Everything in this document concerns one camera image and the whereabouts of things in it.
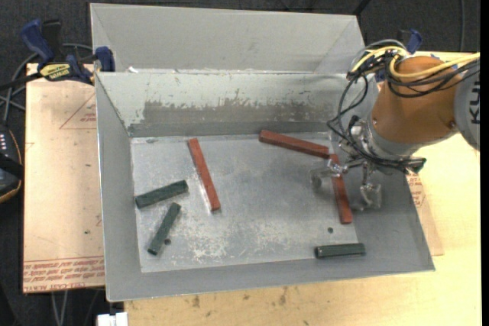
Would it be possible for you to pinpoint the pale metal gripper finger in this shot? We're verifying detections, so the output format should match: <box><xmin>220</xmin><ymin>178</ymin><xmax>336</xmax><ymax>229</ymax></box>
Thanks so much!
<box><xmin>358</xmin><ymin>170</ymin><xmax>383</xmax><ymax>211</ymax></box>
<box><xmin>310</xmin><ymin>159</ymin><xmax>348</xmax><ymax>189</ymax></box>

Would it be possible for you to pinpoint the grey metal bin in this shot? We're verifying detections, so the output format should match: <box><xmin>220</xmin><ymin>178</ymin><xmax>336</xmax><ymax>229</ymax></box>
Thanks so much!
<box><xmin>89</xmin><ymin>2</ymin><xmax>437</xmax><ymax>303</ymax></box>

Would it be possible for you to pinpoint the brown cardboard board red print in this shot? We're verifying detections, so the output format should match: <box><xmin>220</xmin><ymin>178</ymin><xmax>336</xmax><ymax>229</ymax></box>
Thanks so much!
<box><xmin>22</xmin><ymin>63</ymin><xmax>445</xmax><ymax>295</ymax></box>

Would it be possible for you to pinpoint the red-brown flat block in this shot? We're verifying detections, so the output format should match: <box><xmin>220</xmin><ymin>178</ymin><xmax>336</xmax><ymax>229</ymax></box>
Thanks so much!
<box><xmin>328</xmin><ymin>153</ymin><xmax>355</xmax><ymax>225</ymax></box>
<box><xmin>257</xmin><ymin>130</ymin><xmax>332</xmax><ymax>160</ymax></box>
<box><xmin>186</xmin><ymin>137</ymin><xmax>222</xmax><ymax>213</ymax></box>

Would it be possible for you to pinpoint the dark green flat block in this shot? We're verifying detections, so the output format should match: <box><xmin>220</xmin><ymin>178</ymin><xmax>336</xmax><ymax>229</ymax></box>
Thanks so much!
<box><xmin>147</xmin><ymin>202</ymin><xmax>183</xmax><ymax>257</ymax></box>
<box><xmin>134</xmin><ymin>179</ymin><xmax>190</xmax><ymax>210</ymax></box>
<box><xmin>313</xmin><ymin>242</ymin><xmax>367</xmax><ymax>260</ymax></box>

